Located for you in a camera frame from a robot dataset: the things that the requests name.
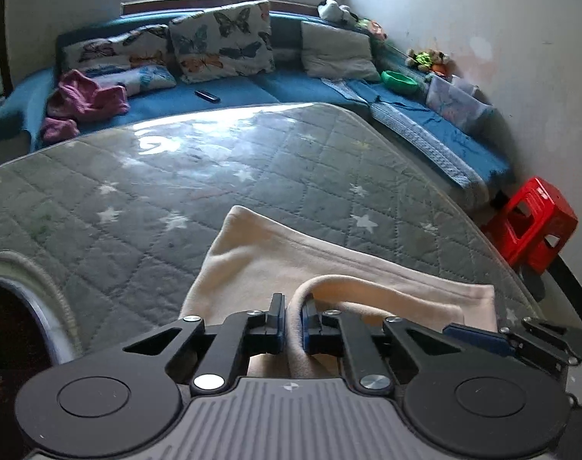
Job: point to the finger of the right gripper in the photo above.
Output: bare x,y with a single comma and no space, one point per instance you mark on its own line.
540,343
486,340

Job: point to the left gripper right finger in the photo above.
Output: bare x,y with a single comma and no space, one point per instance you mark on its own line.
344,336

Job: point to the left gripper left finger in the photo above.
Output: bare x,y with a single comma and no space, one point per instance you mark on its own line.
228,347

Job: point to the cream sweater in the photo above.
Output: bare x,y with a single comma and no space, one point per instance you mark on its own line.
254,257

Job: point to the red plastic stool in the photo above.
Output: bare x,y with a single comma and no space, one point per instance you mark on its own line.
533,226

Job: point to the grey knitted blanket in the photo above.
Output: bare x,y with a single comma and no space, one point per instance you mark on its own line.
474,189

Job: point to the round black induction cooktop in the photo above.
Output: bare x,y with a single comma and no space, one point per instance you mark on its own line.
23,349

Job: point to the small black remote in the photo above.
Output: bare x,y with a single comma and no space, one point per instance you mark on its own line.
207,96

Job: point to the clear plastic storage box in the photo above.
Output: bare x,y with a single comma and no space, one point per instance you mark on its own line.
462,110

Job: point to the green bowl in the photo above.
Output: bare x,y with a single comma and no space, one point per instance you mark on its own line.
399,83

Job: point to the light blue patterned pillow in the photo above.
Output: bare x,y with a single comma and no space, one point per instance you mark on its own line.
139,80

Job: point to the grey cushion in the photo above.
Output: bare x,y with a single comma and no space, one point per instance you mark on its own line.
332,53

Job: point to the pink cloth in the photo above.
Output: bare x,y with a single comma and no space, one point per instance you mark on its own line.
79,99

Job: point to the green plush toys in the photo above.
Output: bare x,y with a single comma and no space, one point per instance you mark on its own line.
428,61

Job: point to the blue corner sofa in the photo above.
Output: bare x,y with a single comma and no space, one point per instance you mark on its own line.
23,112

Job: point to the upright butterfly pillow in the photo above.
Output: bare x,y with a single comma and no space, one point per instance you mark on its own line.
227,41

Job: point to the flat butterfly pillow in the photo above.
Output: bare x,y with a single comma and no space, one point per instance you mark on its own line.
95,57

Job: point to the panda plush toy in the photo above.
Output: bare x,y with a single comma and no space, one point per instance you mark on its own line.
333,12

